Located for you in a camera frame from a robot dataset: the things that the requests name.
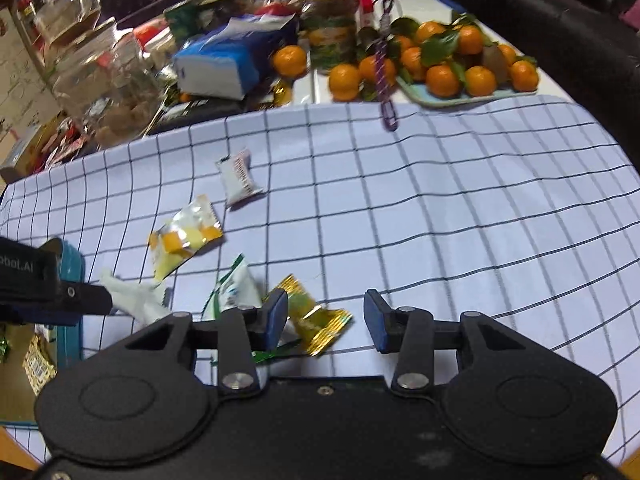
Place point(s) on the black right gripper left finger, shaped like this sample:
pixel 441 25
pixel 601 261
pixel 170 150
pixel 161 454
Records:
pixel 241 332

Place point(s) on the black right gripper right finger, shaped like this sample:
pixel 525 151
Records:
pixel 407 333

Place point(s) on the green white snack packet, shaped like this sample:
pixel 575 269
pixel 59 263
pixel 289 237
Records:
pixel 237 288

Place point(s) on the green foil candy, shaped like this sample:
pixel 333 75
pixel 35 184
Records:
pixel 4 349

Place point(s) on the gold yellow candy packet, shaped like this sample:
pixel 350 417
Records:
pixel 316 327

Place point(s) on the brown patterned snack packet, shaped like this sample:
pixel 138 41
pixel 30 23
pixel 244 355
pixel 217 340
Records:
pixel 37 365

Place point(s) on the white plain snack packet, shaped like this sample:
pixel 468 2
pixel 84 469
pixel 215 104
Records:
pixel 145 302

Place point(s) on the yellow silver pastry packet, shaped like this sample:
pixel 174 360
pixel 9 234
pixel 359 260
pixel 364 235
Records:
pixel 177 240

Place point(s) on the small white hawthorn stick packet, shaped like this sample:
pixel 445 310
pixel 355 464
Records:
pixel 239 185

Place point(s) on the gold teal tin tray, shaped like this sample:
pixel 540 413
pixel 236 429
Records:
pixel 63 343

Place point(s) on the grey cardboard box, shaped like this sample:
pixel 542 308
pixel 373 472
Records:
pixel 19 153

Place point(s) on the pile of red snack packets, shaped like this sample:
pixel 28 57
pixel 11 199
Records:
pixel 65 143

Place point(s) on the white blue checkered tablecloth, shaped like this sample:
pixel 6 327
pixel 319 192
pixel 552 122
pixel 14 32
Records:
pixel 525 209

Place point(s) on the large glass cookie jar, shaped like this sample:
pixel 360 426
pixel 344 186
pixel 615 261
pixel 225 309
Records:
pixel 97 72

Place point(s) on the black snack package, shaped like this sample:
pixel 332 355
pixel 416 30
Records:
pixel 176 115

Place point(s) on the light blue fruit plate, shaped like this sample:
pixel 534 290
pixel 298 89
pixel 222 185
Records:
pixel 418 94

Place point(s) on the gold foil ingot chocolate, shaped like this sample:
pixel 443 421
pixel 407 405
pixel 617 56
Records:
pixel 282 92

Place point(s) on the blue white tissue pack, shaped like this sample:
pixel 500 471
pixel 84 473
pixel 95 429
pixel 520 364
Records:
pixel 232 60

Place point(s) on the loose orange mandarin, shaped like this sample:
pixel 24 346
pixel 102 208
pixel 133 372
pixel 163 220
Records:
pixel 290 61

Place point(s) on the glass jar with yellow label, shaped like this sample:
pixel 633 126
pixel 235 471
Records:
pixel 331 31

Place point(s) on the black sofa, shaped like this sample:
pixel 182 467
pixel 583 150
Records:
pixel 585 47

